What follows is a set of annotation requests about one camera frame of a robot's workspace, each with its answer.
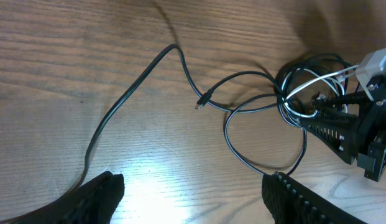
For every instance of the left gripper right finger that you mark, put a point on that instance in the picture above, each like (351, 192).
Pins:
(288, 201)

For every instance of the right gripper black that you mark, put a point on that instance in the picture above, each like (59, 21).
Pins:
(368, 129)

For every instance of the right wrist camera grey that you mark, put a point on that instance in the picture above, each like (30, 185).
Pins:
(373, 65)

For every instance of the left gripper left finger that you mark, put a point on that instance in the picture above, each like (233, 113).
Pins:
(94, 202)

